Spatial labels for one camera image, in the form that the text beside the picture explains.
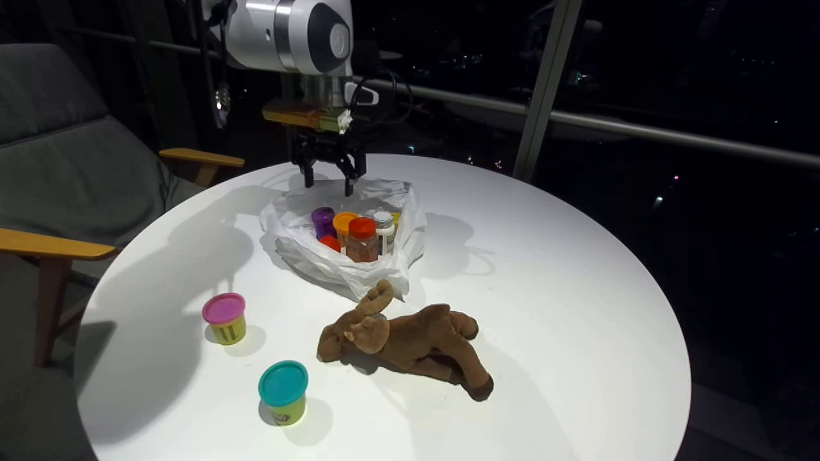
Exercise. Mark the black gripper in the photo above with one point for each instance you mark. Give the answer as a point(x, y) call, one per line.
point(328, 148)

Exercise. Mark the purple dough can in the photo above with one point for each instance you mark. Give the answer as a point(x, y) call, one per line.
point(322, 222)

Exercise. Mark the spice jar with red lid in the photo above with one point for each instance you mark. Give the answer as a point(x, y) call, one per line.
point(362, 239)

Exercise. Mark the white lid small jar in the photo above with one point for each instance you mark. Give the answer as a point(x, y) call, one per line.
point(385, 230)

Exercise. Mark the small yellow dough can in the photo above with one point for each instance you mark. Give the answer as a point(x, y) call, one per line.
point(396, 218)

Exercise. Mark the pink lid dough can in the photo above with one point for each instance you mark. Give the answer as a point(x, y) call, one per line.
point(227, 318)

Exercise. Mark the brown plush animal toy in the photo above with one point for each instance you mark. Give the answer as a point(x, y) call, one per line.
point(423, 336)

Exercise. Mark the teal lid dough can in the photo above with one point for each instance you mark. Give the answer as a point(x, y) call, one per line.
point(284, 390)

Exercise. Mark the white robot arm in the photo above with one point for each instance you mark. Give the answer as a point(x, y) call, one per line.
point(286, 34)

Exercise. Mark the white plastic bag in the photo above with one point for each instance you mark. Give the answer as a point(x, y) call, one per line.
point(298, 253)

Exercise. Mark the grey armchair with wooden armrests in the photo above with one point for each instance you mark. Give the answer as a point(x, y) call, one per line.
point(67, 171)

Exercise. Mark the grey metal window railing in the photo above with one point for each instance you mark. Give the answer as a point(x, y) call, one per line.
point(683, 134)

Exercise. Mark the grey window post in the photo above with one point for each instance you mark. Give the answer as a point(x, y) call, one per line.
point(546, 85)

